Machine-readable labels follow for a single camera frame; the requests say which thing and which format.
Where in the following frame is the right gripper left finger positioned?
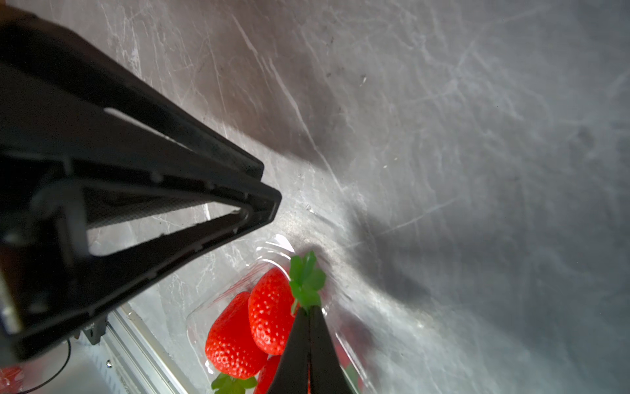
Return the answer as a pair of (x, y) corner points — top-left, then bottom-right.
(267, 309), (310, 394)

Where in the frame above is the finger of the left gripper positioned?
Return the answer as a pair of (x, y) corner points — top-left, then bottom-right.
(1, 9), (264, 180)
(1, 65), (282, 364)

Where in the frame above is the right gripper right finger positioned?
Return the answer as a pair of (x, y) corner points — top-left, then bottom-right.
(308, 306), (353, 394)

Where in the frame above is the clear clamshell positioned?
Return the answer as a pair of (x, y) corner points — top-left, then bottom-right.
(185, 233), (377, 394)

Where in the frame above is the strawberry two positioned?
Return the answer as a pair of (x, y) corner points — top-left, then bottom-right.
(205, 292), (268, 379)

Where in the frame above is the strawberry one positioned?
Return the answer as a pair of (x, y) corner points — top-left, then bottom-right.
(248, 268), (295, 356)

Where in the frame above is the green strawberry leaf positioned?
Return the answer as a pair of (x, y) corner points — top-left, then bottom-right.
(289, 251), (326, 315)

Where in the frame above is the strawberry three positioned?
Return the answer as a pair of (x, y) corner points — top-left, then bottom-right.
(254, 356), (282, 394)

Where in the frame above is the aluminium front rail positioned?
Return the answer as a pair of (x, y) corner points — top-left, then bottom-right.
(29, 302), (198, 394)

